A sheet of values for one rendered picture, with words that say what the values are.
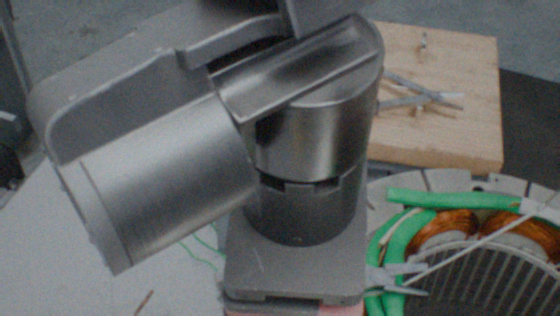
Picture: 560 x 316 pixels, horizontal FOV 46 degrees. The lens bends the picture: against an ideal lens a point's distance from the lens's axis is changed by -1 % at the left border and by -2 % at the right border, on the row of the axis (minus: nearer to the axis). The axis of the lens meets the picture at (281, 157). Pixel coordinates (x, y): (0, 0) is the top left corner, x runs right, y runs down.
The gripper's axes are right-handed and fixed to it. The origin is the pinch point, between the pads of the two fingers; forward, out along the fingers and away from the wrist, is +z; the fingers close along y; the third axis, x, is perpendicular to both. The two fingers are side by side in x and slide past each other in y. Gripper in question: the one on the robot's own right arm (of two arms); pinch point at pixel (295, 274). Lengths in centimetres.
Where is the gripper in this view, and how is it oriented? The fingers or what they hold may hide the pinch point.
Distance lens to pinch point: 40.9
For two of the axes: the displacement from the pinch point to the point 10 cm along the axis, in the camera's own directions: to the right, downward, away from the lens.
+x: 10.0, 0.6, -0.3
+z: 0.0, 5.7, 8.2
